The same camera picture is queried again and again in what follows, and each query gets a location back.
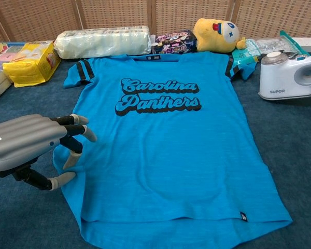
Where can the teal wet wipes pack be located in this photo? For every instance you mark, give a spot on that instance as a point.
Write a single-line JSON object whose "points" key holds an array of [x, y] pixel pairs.
{"points": [[245, 53]]}

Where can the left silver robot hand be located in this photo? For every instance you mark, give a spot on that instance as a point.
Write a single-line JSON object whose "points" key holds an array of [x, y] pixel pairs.
{"points": [[18, 140]]}

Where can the white power strip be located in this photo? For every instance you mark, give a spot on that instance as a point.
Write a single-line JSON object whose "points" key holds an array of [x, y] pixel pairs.
{"points": [[308, 42]]}

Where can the dark purple printed package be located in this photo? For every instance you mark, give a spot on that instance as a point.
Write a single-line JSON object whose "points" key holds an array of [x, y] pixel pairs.
{"points": [[175, 42]]}

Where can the white tissue roll pack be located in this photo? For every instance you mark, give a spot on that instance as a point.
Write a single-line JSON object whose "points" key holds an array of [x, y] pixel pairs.
{"points": [[101, 42]]}

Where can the white handheld garment steamer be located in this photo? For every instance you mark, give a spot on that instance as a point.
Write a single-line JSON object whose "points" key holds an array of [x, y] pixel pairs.
{"points": [[274, 77]]}

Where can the yellow plush toy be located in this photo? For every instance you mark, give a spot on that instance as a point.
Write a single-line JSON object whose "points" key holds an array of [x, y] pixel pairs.
{"points": [[212, 36]]}

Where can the dark blue table cloth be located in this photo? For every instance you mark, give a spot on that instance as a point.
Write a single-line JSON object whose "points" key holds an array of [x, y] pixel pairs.
{"points": [[287, 155]]}

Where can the clear bag with teal edge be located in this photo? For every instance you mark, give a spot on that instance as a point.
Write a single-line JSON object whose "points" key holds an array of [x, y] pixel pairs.
{"points": [[277, 45]]}

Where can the blue Carolina Panthers shirt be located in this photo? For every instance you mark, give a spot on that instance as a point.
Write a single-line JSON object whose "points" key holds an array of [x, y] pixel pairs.
{"points": [[166, 160]]}

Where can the wicker folding screen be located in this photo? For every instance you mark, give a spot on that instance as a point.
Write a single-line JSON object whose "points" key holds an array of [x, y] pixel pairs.
{"points": [[114, 13]]}

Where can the yellow snack bag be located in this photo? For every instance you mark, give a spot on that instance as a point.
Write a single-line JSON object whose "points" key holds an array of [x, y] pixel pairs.
{"points": [[31, 67]]}

